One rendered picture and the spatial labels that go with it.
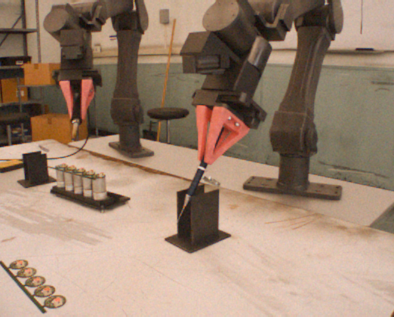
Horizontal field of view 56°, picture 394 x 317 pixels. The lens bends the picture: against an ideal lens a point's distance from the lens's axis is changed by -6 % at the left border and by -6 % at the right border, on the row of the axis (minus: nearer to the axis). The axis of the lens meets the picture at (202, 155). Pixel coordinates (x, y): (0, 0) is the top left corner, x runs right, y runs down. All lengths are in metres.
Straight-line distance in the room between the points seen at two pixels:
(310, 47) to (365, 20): 2.32
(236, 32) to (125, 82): 0.62
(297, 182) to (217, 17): 0.38
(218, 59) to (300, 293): 0.32
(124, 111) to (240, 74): 0.61
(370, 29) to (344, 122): 0.74
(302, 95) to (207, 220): 0.33
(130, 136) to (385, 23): 2.31
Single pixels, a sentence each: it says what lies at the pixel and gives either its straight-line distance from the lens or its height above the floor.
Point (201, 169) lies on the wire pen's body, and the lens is 0.56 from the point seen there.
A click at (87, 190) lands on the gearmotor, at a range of 0.73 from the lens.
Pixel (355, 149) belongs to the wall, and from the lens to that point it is 3.20.
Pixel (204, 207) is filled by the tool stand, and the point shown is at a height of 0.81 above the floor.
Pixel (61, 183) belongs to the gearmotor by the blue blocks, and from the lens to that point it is 0.79.
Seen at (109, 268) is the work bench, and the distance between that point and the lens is 0.53.
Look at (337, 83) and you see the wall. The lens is 3.21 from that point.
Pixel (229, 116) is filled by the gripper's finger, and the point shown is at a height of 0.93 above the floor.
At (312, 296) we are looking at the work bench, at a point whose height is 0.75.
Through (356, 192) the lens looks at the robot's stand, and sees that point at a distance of 0.85.
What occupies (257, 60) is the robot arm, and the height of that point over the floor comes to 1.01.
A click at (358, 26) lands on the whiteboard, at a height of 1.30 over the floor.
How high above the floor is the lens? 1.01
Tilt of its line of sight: 14 degrees down
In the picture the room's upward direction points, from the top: straight up
